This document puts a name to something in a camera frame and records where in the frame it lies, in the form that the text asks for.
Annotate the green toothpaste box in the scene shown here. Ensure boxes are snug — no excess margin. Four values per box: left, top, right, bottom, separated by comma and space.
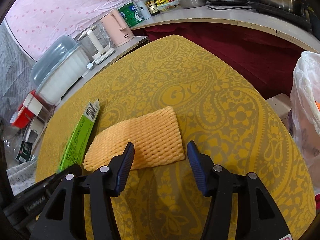
56, 99, 100, 173

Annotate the orange printed plastic bag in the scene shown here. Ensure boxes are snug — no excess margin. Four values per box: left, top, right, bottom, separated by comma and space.
315, 101, 320, 111

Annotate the white lined trash bin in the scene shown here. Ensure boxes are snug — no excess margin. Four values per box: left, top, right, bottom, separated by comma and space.
290, 51, 319, 195

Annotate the floral white cloth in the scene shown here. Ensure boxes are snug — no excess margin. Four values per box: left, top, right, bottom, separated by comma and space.
7, 157, 37, 196

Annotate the glass jar dark label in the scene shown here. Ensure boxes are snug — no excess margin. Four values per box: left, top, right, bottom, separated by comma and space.
15, 140, 33, 164

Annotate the yellow paisley tablecloth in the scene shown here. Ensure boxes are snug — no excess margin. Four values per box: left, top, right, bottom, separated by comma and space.
36, 35, 316, 239

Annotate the red plastic basin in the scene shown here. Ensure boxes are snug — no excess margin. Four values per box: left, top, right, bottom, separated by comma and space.
10, 89, 39, 129

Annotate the white cup stack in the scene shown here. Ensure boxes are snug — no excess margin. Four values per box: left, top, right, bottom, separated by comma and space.
23, 93, 43, 116

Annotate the white dish rack with lid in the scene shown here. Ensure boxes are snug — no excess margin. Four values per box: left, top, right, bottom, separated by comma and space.
31, 35, 90, 105

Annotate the dark red counter skirt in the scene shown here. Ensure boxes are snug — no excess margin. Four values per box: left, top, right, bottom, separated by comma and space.
133, 23, 303, 99

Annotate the white glass electric kettle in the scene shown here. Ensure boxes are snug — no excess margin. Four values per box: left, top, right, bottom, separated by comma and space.
76, 25, 115, 64

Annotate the pink electric kettle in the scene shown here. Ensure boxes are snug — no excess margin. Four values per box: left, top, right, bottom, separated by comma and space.
100, 9, 134, 47

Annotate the pink dotted curtain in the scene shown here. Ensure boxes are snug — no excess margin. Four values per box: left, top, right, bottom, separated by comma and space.
5, 0, 132, 60

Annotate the black induction cooktop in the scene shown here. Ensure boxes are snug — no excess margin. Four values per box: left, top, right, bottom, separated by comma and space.
247, 2, 312, 33

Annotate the green tin can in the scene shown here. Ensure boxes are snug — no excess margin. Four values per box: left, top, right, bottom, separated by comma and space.
118, 2, 144, 28

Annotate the white bottle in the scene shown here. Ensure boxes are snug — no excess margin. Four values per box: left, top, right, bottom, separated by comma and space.
135, 0, 152, 20

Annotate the dark soy sauce bottle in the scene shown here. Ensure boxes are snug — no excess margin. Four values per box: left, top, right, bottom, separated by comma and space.
144, 0, 160, 16

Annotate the clear food container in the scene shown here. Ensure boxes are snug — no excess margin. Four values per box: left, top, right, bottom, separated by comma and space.
157, 0, 180, 13

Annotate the yellow label jar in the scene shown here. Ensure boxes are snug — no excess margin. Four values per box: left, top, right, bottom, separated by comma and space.
156, 0, 170, 6

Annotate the black power cable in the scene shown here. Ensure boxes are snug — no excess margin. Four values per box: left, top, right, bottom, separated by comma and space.
206, 3, 253, 11

